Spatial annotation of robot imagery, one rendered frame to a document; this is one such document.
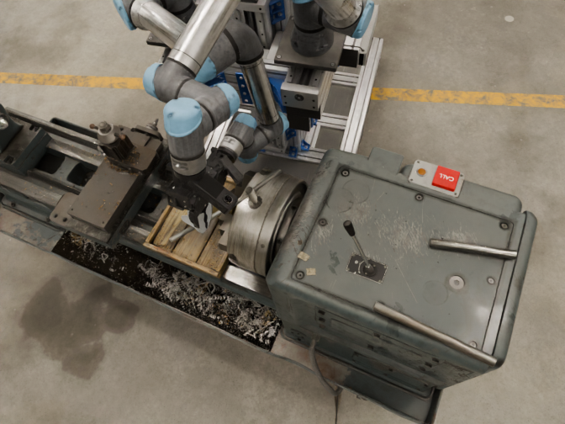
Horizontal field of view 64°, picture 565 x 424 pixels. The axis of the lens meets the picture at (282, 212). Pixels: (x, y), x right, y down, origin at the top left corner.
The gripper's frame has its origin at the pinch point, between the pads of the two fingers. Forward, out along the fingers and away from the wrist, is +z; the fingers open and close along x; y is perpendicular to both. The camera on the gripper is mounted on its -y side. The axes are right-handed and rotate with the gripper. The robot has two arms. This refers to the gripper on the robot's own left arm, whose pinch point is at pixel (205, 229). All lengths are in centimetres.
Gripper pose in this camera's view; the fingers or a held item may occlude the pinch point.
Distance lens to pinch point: 115.1
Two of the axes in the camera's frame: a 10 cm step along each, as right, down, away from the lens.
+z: -0.4, 7.0, 7.1
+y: -9.1, -3.1, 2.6
